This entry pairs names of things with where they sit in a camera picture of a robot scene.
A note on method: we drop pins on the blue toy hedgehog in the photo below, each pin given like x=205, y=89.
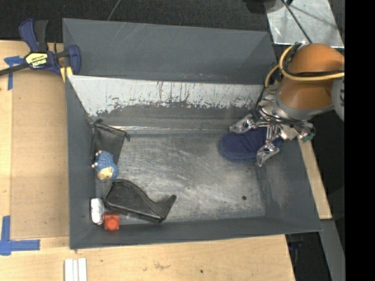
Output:
x=105, y=164

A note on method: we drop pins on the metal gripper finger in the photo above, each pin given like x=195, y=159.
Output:
x=268, y=151
x=244, y=125

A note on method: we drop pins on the small white object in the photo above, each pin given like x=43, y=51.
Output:
x=97, y=211

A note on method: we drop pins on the small red cube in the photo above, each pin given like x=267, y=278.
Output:
x=112, y=222

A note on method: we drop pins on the black cloth pouch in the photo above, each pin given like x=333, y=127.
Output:
x=107, y=140

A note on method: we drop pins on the grey metal bin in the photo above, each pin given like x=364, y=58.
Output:
x=187, y=171

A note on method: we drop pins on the black curved plastic piece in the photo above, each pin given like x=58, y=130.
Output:
x=132, y=199

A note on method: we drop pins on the dark blue round cloth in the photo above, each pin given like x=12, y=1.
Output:
x=241, y=145

